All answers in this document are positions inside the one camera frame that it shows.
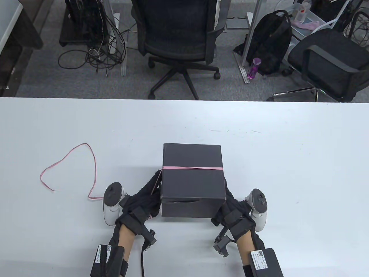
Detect person's right hand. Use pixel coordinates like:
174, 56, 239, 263
212, 179, 255, 240

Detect person's left hand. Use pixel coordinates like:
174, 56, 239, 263
115, 170, 162, 235

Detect black gift box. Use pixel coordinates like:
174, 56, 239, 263
161, 143, 226, 219

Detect pink bow ribbon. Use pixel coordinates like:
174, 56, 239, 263
40, 143, 224, 200

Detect black left forearm box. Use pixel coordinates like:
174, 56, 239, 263
90, 245, 129, 277

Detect black right forearm box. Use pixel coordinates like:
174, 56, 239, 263
242, 248, 284, 277

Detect person's left forearm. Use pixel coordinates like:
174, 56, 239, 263
109, 225, 136, 261

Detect person's right forearm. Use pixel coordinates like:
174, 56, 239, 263
236, 231, 266, 260

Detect grey right hand controller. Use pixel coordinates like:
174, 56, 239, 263
245, 189, 269, 232

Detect grey hand controller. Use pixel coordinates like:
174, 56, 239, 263
245, 189, 269, 232
102, 182, 126, 226

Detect grey left hand controller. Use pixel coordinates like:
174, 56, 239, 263
102, 182, 126, 226

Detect purple water bottle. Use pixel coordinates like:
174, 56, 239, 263
247, 57, 261, 80

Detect black backpack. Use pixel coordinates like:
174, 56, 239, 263
233, 10, 293, 76

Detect black mesh office chair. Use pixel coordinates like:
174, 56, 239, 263
131, 0, 231, 100

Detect black chrome-base office chair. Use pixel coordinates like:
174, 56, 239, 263
267, 28, 369, 103

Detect white power strip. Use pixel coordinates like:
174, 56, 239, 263
109, 13, 121, 54

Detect black computer tower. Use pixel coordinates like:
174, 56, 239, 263
59, 0, 110, 47

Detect clear plastic bin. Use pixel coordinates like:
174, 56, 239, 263
277, 0, 332, 38

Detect pink cloth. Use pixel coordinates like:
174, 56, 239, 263
294, 19, 321, 30

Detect dark wooden side desk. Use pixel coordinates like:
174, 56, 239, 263
0, 0, 54, 97

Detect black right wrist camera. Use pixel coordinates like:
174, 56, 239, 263
213, 228, 232, 258

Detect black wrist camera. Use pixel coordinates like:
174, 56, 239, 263
213, 228, 232, 258
143, 229, 157, 250

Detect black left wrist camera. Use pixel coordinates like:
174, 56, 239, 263
143, 229, 157, 250

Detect tangle of black floor cables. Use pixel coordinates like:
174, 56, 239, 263
58, 0, 127, 77

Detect aluminium frame leg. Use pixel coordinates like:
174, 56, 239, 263
234, 0, 263, 84

